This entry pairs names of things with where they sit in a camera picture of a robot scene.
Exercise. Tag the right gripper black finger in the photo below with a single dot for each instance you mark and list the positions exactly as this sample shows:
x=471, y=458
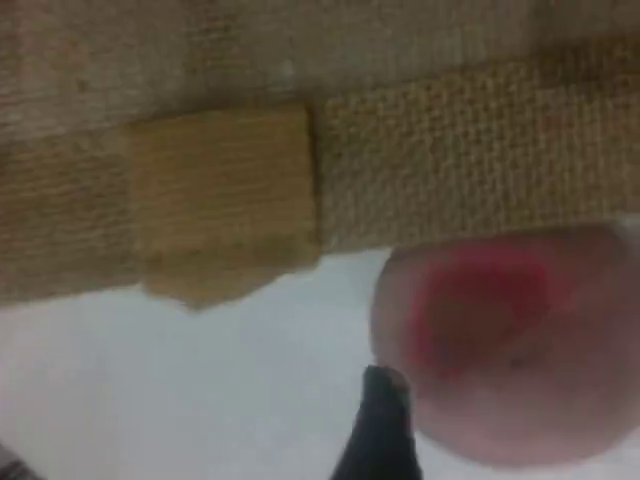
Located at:
x=382, y=435

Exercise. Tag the pink peach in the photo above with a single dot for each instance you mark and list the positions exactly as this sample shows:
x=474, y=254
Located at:
x=525, y=350

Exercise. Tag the brown burlap tote bag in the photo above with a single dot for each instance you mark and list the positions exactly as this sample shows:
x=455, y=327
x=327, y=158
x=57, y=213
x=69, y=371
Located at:
x=250, y=150

